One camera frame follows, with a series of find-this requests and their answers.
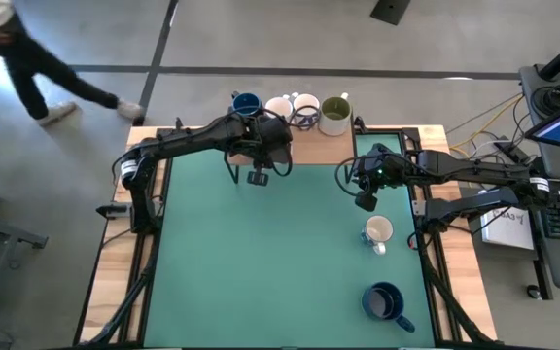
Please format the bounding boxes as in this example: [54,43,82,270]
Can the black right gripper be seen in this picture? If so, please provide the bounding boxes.
[353,144,399,213]

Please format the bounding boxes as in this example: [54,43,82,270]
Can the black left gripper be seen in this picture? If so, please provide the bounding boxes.
[240,116,295,187]

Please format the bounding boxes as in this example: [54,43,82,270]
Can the white mug blue pattern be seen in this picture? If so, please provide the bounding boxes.
[361,215,396,257]
[291,91,322,131]

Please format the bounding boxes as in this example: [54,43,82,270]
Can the cream white ceramic mug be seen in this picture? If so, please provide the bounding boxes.
[264,94,295,122]

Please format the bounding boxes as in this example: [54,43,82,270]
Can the dark blue mug teal inside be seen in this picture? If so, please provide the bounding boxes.
[230,91,264,118]

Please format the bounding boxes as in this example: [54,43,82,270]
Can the white mug olive green inside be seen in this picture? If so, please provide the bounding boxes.
[317,91,353,138]

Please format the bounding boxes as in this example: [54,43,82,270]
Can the dark blue mug cream base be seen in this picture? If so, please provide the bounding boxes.
[361,281,416,334]

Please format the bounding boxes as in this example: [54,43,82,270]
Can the wooden shelf riser black legs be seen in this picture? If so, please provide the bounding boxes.
[225,106,360,185]

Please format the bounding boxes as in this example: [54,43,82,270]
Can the green table mat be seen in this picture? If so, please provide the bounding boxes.
[143,133,437,349]

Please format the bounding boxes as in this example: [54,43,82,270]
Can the white box with lettering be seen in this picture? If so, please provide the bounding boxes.
[478,206,537,252]

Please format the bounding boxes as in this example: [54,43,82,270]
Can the black power strip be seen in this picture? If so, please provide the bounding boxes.
[492,138,534,164]

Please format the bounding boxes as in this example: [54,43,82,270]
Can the black floor plate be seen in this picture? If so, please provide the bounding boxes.
[369,0,412,27]

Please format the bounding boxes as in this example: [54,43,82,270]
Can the person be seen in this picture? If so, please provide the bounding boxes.
[0,0,145,128]

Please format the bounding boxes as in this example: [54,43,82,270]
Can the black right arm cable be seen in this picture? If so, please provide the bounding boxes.
[333,156,367,198]

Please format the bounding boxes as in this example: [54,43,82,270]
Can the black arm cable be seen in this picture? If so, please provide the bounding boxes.
[333,156,367,198]
[224,105,321,179]

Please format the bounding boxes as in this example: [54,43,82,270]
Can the black metal table frame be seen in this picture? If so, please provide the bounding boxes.
[73,116,498,349]

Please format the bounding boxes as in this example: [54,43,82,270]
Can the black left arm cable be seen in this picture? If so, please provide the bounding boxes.
[224,105,321,179]

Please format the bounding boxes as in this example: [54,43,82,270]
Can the yellow cable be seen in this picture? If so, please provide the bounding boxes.
[447,94,524,161]

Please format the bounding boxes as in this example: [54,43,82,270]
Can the coiled black cable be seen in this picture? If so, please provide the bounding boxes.
[531,85,560,118]

